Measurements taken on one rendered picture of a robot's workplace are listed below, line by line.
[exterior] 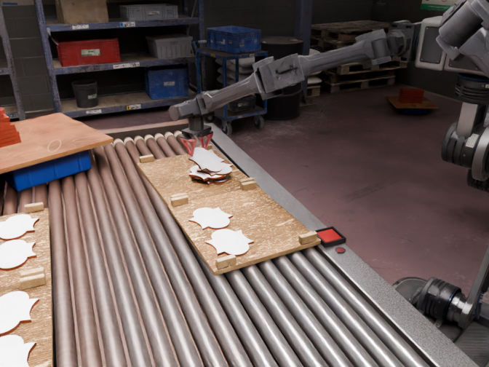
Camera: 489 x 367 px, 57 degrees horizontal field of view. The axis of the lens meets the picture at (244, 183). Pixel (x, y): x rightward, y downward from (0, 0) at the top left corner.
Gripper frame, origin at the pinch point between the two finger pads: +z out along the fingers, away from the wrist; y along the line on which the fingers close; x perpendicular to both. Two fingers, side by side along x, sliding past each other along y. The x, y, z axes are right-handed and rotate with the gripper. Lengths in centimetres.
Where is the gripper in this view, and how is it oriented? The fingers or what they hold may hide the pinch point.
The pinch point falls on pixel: (198, 151)
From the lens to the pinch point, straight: 174.1
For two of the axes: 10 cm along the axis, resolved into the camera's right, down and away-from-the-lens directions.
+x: 7.8, 2.6, -5.7
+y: -6.2, 3.5, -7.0
